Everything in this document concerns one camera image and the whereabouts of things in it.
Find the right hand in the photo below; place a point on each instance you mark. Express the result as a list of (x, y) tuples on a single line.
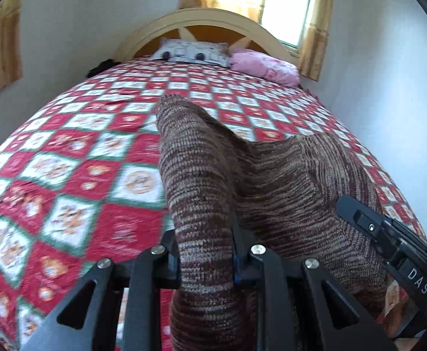
[(405, 344)]

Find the white patterned pillow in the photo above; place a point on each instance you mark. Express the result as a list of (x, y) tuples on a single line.
[(198, 52)]

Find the yellow wooden headboard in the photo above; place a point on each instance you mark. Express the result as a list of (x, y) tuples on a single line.
[(203, 24)]

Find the pink pillow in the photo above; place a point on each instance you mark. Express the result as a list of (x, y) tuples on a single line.
[(260, 65)]

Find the red white patchwork quilt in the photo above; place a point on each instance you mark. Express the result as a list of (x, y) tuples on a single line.
[(79, 179)]

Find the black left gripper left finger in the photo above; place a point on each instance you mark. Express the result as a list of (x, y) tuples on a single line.
[(114, 306)]

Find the yellow curtain right of window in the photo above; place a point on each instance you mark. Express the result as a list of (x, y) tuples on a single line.
[(314, 46)]

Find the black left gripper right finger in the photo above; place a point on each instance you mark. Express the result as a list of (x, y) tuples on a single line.
[(299, 305)]

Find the window with white frame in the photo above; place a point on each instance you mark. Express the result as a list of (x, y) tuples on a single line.
[(286, 20)]

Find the brown knitted sweater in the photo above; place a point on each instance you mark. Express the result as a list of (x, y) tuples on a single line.
[(284, 192)]

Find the dark object beside bed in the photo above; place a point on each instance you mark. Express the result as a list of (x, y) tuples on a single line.
[(103, 66)]

